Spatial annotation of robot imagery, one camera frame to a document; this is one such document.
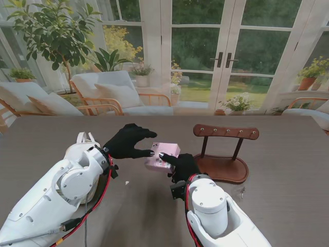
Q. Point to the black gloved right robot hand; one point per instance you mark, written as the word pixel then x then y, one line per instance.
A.
pixel 185 167

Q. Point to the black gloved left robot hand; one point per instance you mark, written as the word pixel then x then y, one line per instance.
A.
pixel 123 144

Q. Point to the pink floral jewelry box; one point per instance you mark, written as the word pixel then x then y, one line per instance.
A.
pixel 167 149

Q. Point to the white zip pouch bag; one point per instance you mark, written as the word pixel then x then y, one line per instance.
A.
pixel 74 150

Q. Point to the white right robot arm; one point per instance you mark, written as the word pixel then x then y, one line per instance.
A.
pixel 210 205

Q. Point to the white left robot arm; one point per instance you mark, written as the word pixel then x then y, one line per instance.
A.
pixel 51 195

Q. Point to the printed sunroom backdrop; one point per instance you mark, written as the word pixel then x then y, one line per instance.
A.
pixel 195 51

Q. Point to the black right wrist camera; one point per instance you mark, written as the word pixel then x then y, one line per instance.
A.
pixel 178 190

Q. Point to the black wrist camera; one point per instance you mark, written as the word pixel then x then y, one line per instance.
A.
pixel 114 171
pixel 178 190

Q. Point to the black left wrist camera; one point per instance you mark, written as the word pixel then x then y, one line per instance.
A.
pixel 114 171

